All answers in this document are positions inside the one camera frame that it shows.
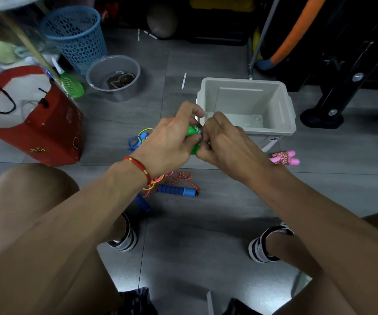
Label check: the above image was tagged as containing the yellow flat board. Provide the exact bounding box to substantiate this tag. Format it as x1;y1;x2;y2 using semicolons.
189;0;255;13

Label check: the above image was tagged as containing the red string bracelet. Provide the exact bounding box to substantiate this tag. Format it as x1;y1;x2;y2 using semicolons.
123;156;153;186

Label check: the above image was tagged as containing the grey plastic storage bin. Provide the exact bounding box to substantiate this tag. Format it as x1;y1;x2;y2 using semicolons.
195;77;297;153

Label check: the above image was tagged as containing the person's left shoe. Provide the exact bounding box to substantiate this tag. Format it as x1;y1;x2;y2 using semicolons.
107;212;138;252

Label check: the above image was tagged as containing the person's right hand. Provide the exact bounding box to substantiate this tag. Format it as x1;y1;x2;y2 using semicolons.
195;111;275;187

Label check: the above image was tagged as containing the multicoloured hula hoop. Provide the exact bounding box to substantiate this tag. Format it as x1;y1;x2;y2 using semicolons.
256;0;327;71

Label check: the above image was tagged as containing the person's right forearm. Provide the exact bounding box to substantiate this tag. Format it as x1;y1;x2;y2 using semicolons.
248;167;378;315

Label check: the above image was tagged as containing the brown ball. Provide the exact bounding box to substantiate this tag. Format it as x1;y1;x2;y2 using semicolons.
147;3;178;39

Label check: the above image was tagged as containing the person's leg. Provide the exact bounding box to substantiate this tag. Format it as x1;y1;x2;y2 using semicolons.
266;211;378;315
0;163;127;315

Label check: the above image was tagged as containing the wound pink-handled rope bundle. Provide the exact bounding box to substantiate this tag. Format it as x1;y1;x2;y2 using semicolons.
269;150;300;166

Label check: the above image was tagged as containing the person's right shoe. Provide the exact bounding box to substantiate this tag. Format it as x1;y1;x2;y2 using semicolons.
248;222;295;263

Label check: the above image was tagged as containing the green spray bottle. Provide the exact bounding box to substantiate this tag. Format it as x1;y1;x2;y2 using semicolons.
51;57;85;98

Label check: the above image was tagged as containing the person's left forearm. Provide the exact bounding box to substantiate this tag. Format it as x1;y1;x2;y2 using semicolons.
0;159;152;315

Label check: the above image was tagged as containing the green braided jump rope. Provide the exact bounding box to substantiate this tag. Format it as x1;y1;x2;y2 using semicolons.
185;125;211;156

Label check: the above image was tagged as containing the brown tangled strap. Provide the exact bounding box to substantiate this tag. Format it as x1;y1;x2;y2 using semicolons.
106;72;136;90

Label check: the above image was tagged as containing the person's left leg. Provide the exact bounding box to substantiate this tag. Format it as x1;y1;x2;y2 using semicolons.
0;163;127;315

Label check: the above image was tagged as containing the blue foam handle skipping rope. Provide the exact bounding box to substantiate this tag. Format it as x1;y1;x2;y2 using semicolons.
133;170;200;214

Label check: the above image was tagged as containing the red paper bag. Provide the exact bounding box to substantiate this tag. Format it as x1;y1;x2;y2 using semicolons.
0;65;84;167

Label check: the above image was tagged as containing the blue mesh wastebasket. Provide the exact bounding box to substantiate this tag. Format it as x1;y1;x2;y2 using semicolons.
39;5;108;77

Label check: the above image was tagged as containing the grey plastic basin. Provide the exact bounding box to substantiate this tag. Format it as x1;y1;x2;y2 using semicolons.
86;55;141;102

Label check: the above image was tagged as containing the person's shoe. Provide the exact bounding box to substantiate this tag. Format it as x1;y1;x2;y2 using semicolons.
248;222;295;263
107;212;138;252

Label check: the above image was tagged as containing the black weight machine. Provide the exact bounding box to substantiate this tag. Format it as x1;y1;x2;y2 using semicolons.
261;0;378;130

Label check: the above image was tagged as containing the pile of jump ropes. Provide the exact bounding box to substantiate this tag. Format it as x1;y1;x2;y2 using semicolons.
127;127;165;198

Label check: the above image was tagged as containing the person's right leg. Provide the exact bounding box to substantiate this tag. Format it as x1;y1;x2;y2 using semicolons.
266;211;378;315

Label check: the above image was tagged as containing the person's left hand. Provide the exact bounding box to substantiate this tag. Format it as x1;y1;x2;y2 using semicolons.
140;101;206;181

